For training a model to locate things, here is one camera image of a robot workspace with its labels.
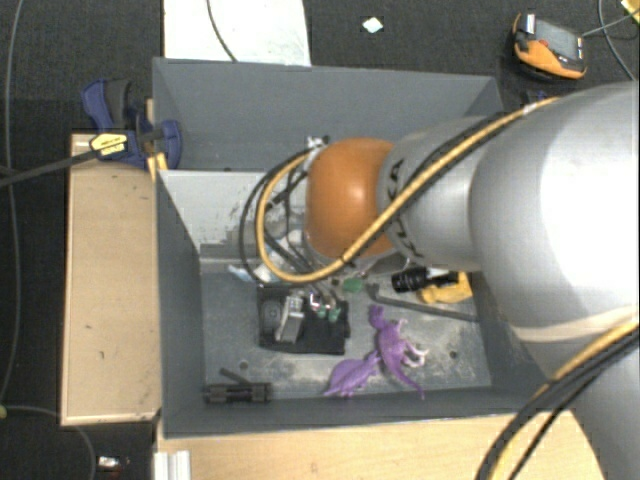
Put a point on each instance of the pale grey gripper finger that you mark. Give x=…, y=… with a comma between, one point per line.
x=315, y=302
x=291, y=320

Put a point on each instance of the black box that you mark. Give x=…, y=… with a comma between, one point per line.
x=320, y=335

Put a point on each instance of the purple toy dinosaur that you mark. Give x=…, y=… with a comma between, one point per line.
x=390, y=340

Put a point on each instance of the purple toy animal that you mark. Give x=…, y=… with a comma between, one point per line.
x=352, y=375

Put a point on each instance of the black small tool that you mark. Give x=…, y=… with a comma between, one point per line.
x=235, y=394

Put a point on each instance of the yellow toy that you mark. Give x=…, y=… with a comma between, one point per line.
x=450, y=295

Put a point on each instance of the pale wood flat board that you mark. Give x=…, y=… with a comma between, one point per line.
x=110, y=278

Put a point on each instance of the grey metal bin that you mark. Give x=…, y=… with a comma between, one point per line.
x=225, y=118

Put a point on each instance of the black cylinder on white bracket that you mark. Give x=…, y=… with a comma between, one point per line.
x=409, y=279

